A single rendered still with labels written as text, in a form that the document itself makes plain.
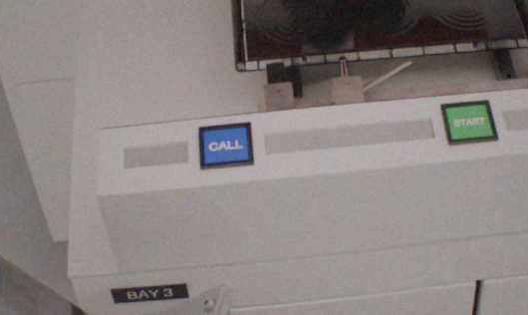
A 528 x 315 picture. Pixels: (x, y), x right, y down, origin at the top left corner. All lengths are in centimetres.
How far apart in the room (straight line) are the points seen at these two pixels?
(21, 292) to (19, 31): 102
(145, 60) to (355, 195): 42
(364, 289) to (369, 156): 22
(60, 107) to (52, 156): 13
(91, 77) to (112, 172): 33
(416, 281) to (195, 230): 28
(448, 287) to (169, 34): 50
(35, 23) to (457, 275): 85
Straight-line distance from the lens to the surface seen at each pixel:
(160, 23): 166
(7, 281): 99
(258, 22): 152
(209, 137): 131
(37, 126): 213
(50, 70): 203
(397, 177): 129
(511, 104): 134
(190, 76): 158
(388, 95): 145
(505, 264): 145
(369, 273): 142
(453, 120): 131
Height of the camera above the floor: 193
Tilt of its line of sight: 49 degrees down
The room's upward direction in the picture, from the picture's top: 6 degrees counter-clockwise
